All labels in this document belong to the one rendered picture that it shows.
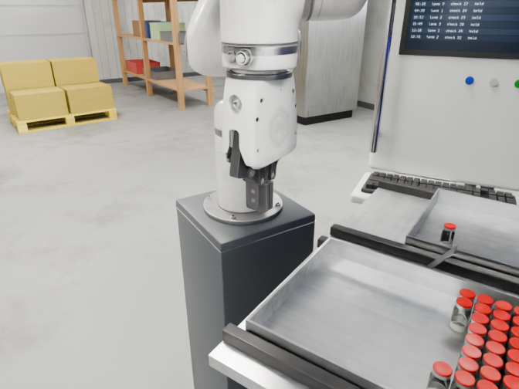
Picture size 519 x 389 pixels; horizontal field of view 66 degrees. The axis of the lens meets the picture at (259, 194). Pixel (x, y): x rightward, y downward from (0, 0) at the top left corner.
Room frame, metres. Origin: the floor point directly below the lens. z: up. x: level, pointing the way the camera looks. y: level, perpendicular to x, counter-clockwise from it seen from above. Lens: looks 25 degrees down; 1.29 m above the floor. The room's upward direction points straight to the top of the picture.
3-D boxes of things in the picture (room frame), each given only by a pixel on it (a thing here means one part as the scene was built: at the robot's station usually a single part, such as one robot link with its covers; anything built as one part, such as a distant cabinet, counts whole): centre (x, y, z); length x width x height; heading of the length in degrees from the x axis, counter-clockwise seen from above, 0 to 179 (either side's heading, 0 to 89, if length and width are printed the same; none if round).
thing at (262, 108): (0.47, 0.00, 1.18); 0.10 x 0.07 x 0.11; 146
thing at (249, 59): (0.47, 0.00, 1.24); 0.09 x 0.08 x 0.03; 146
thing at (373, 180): (1.04, -0.51, 0.82); 0.40 x 0.14 x 0.02; 64
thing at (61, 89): (5.06, 2.50, 0.36); 1.19 x 0.85 x 0.71; 122
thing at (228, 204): (0.87, 0.04, 0.95); 0.19 x 0.19 x 0.18
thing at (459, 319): (0.44, -0.28, 0.91); 0.02 x 0.02 x 0.05
